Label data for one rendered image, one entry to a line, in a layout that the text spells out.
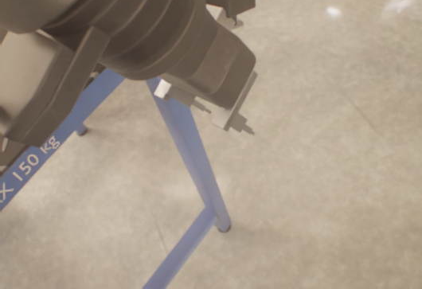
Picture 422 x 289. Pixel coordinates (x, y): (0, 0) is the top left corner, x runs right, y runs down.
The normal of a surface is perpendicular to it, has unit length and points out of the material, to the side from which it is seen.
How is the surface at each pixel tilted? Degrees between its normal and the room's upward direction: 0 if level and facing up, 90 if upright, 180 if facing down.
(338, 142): 0
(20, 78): 25
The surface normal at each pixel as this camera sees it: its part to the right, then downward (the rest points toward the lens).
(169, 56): 0.45, 0.73
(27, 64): -0.49, -0.28
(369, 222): -0.18, -0.56
